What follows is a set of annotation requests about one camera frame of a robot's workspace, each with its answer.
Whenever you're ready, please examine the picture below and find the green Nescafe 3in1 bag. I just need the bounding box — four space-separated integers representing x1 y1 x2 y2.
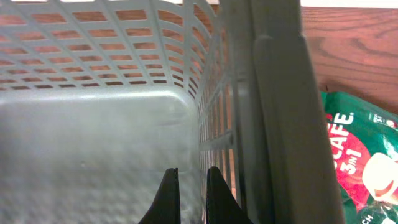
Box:
321 92 397 224

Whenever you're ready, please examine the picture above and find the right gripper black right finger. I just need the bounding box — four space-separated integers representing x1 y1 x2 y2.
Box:
206 166 252 224

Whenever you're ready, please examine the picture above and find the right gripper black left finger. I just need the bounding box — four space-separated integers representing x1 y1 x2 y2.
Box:
139 168 180 224

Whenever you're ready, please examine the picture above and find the grey plastic lattice basket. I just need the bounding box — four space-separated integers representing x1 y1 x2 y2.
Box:
1 1 345 223

